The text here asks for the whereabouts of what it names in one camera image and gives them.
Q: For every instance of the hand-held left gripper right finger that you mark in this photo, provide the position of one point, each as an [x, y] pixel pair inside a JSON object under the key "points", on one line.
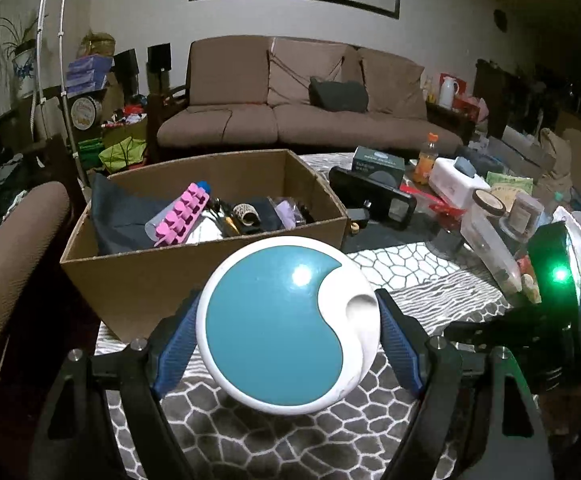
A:
{"points": [[400, 350]]}

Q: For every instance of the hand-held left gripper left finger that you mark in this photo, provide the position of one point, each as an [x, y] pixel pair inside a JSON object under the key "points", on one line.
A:
{"points": [[175, 355]]}

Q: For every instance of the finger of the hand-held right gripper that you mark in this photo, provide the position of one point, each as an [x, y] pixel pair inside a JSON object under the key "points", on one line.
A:
{"points": [[490, 335]]}

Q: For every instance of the teal white round case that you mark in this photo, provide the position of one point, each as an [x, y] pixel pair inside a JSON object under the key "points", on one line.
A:
{"points": [[270, 330]]}

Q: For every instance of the white paper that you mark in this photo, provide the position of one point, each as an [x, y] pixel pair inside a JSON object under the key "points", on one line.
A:
{"points": [[205, 234]]}

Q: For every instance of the blue capped clear tube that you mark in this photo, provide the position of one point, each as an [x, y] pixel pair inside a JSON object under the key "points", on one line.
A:
{"points": [[156, 226]]}

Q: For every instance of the pink toe separator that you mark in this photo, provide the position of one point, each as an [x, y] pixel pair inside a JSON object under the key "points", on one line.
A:
{"points": [[183, 215]]}

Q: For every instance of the black metal tool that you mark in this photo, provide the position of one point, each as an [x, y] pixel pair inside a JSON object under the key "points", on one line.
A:
{"points": [[225, 220]]}

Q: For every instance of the clear plastic container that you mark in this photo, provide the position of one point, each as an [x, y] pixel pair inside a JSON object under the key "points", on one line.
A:
{"points": [[490, 250]]}

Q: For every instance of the glass candle jar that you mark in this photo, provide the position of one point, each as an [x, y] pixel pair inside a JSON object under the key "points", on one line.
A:
{"points": [[522, 215]]}

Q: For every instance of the brown lid jar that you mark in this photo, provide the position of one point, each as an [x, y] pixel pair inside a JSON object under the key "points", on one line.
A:
{"points": [[488, 202]]}

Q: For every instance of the green snack packet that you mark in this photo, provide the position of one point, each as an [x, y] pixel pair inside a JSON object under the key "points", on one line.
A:
{"points": [[507, 181]]}

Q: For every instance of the round glass dish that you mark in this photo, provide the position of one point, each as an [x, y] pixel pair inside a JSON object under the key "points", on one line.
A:
{"points": [[448, 245]]}

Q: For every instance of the beige paper bag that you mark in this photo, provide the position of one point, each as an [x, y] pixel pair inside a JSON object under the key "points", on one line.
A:
{"points": [[556, 157]]}

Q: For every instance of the grey cardboard box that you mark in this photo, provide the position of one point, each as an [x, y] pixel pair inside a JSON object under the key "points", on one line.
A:
{"points": [[517, 147]]}

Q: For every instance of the white tissue box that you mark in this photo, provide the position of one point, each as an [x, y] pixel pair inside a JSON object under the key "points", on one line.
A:
{"points": [[453, 187]]}

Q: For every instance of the blue-grey soap bar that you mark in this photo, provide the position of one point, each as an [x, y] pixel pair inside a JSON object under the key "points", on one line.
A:
{"points": [[464, 166]]}

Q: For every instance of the grey patterned tablecloth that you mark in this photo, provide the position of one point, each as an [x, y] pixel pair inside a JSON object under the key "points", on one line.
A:
{"points": [[280, 440]]}

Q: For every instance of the dark grey cloth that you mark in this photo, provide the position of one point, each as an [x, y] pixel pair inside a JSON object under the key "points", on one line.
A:
{"points": [[115, 215]]}

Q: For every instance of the leopard print hair band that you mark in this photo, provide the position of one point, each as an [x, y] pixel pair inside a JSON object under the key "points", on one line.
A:
{"points": [[246, 216]]}

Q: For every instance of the black headset viewer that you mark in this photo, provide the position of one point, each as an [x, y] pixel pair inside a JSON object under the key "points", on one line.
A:
{"points": [[370, 195]]}

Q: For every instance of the orange juice bottle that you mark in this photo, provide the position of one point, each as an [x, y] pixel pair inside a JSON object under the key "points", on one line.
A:
{"points": [[427, 162]]}

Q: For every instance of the dark wooden cabinet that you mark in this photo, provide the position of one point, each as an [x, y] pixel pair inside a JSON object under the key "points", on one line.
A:
{"points": [[510, 100]]}

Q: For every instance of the wooden side table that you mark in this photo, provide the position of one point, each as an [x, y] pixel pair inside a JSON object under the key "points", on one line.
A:
{"points": [[450, 117]]}

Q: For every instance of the light purple packet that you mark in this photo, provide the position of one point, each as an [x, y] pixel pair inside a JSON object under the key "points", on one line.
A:
{"points": [[290, 212]]}

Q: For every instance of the brown armchair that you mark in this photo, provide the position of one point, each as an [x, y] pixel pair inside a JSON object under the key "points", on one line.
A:
{"points": [[15, 260]]}

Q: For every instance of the dark green box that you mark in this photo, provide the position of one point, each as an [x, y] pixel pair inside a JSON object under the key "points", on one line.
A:
{"points": [[378, 160]]}

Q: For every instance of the white thermos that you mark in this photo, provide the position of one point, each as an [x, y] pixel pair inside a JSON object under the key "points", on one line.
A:
{"points": [[448, 91]]}

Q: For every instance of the green bag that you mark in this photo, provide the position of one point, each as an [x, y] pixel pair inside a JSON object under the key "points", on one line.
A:
{"points": [[123, 155]]}

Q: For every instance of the brown sofa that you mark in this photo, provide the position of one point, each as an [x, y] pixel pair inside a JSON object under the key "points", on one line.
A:
{"points": [[220, 125]]}

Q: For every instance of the brown sofa cushion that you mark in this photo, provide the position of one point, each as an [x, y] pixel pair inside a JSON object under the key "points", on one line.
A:
{"points": [[295, 70], [395, 82]]}

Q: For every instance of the pile of colourful clothes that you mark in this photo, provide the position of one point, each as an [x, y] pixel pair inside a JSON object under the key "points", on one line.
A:
{"points": [[125, 116]]}

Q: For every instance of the round cookie tin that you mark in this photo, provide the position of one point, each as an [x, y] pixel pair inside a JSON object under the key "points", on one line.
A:
{"points": [[86, 112]]}

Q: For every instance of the dark grey cushion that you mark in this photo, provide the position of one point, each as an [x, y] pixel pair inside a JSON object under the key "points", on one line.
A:
{"points": [[338, 95]]}

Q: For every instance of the blue flat box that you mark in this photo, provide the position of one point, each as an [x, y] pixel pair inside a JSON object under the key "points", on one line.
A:
{"points": [[88, 75], [86, 87], [90, 62]]}

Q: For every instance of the black speaker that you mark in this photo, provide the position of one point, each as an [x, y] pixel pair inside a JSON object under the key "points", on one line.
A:
{"points": [[159, 57], [126, 70]]}

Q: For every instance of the olive woven bag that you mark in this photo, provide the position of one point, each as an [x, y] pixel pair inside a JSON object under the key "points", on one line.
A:
{"points": [[98, 45]]}

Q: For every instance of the potted plant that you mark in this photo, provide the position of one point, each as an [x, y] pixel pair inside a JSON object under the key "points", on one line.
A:
{"points": [[23, 65]]}

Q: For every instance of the white garment steamer stand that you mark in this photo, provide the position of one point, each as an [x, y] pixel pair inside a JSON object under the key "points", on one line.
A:
{"points": [[61, 35]]}

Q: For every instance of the round wall clock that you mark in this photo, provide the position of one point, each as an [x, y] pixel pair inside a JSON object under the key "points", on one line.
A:
{"points": [[500, 19]]}

